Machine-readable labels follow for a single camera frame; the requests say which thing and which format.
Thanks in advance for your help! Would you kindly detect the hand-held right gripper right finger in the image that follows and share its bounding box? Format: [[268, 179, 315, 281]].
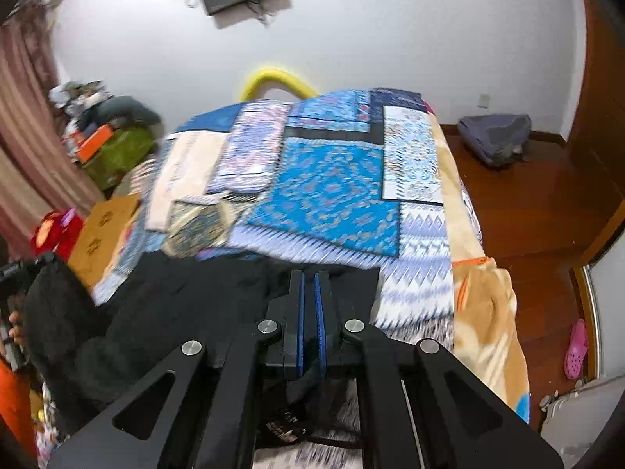
[[315, 271, 564, 469]]

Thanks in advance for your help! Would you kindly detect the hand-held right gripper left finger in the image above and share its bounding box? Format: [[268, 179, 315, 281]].
[[46, 270, 306, 469]]

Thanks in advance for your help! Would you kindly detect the black zip hoodie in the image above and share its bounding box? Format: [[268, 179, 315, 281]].
[[22, 253, 382, 450]]

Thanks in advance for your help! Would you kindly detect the person's left hand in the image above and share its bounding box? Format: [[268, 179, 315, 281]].
[[7, 310, 27, 347]]

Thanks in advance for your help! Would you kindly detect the red flower plush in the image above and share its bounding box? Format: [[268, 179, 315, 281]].
[[29, 210, 84, 255]]

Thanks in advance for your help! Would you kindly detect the wooden lap desk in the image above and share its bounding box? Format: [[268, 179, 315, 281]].
[[68, 190, 142, 284]]

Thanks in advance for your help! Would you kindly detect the blue patchwork blanket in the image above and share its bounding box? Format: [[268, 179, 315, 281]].
[[90, 87, 457, 353]]

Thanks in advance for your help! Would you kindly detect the orange box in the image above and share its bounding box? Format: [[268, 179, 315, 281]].
[[75, 124, 113, 162]]

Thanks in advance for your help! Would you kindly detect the green patterned cloth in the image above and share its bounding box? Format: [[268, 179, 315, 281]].
[[83, 127, 157, 191]]

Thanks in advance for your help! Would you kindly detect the beige fleece blanket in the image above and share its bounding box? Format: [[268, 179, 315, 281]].
[[425, 102, 530, 426]]

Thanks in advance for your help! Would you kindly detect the striped brown curtain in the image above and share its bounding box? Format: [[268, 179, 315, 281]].
[[0, 5, 105, 260]]

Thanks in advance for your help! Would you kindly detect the pile of clutter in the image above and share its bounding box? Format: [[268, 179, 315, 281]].
[[49, 81, 105, 128]]

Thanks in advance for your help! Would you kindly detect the grey pillow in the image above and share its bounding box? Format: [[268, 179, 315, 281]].
[[80, 97, 162, 130]]

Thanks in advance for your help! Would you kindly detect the yellow foam tube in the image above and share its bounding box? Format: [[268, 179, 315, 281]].
[[237, 64, 318, 103]]

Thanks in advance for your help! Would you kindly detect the dark grey bag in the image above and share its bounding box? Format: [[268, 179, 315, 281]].
[[457, 113, 533, 169]]

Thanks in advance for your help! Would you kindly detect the pink slipper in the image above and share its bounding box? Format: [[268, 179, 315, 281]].
[[564, 319, 589, 380]]

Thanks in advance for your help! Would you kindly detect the brown wooden door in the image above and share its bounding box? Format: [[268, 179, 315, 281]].
[[561, 0, 625, 265]]

